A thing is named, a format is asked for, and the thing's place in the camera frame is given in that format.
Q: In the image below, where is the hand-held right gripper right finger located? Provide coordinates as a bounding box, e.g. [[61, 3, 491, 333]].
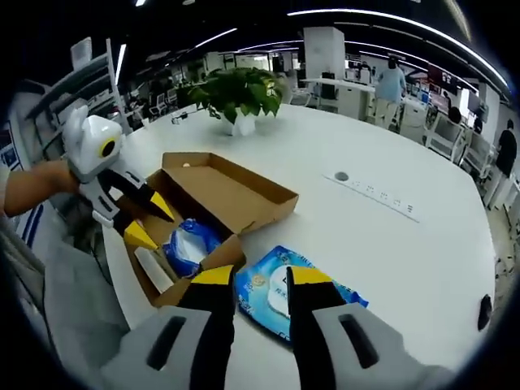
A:
[[286, 266, 453, 390]]

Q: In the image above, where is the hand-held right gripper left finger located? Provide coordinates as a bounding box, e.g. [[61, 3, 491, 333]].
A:
[[100, 264, 237, 390]]

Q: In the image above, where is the small white carton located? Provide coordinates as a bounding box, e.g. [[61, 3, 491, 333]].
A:
[[133, 245, 176, 294]]

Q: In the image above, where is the blue plastic bag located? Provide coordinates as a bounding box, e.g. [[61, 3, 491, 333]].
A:
[[162, 218, 223, 280]]

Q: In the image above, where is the brown cardboard shoe box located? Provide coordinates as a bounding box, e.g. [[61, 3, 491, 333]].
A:
[[123, 151, 300, 308]]

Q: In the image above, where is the blue wet wipes pack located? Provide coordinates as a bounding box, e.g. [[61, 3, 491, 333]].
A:
[[235, 245, 371, 345]]

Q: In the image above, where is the person's left hand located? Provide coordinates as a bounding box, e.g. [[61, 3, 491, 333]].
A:
[[40, 160, 85, 197]]

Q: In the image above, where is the grey metal shelf rack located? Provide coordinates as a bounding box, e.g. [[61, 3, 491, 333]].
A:
[[24, 37, 128, 136]]

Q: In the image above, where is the grey mesh office chair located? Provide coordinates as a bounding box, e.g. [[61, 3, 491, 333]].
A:
[[42, 239, 132, 347]]

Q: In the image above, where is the person's cream clothing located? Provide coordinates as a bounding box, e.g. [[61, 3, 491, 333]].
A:
[[0, 219, 46, 326]]

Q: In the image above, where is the green potted plant white pot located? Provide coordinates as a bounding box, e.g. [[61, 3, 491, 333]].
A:
[[188, 67, 286, 137]]

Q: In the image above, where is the white table socket panel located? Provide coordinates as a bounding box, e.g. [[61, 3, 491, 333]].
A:
[[322, 170, 422, 224]]

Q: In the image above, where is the white pillar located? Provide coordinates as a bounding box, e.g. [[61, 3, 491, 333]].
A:
[[303, 27, 347, 80]]

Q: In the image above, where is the white office chair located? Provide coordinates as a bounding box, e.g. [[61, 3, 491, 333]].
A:
[[423, 111, 466, 160], [462, 131, 493, 172]]

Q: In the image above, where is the wall poster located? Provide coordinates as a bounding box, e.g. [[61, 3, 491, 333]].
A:
[[0, 129, 22, 172]]

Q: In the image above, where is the wall screen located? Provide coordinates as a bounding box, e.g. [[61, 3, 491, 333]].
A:
[[427, 63, 457, 89]]

